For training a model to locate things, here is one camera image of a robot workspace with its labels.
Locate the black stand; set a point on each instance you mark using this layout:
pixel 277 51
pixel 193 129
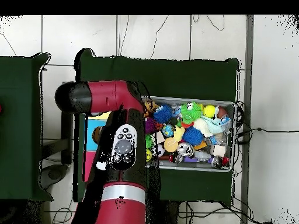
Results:
pixel 66 144

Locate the blue puffer ball with eyes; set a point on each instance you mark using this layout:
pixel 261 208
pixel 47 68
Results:
pixel 162 113

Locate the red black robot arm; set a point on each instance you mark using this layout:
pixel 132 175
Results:
pixel 105 95

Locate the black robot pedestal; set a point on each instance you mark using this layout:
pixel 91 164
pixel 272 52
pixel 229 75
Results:
pixel 172 217

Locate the grey rounded stand base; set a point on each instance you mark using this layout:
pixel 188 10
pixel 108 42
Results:
pixel 55 173

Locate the purple spiky monster toy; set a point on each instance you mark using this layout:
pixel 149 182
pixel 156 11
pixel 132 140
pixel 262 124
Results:
pixel 150 125

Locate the dark green tablecloth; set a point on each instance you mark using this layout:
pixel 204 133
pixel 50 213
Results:
pixel 18 140
pixel 186 79

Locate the wooden box with three holes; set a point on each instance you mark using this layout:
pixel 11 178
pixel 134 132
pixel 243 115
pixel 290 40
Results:
pixel 92 130

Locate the mint green cloth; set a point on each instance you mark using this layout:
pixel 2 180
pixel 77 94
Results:
pixel 215 124

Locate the small soccer ball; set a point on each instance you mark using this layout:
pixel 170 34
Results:
pixel 161 150

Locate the yellow smiley ball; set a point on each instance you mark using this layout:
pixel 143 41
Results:
pixel 148 155

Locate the globe print ball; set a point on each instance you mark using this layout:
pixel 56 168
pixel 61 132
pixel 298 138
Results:
pixel 168 130

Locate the green spiky puffer toy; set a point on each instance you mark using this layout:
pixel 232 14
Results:
pixel 190 112

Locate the plain blue puffer ball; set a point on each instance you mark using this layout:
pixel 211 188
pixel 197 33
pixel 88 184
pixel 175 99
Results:
pixel 193 135

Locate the grey floor strip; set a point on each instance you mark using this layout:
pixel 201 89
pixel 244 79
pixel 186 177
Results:
pixel 249 70

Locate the yellow tennis ball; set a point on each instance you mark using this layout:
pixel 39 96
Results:
pixel 209 110

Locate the metal mesh bin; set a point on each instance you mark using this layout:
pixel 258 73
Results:
pixel 198 166

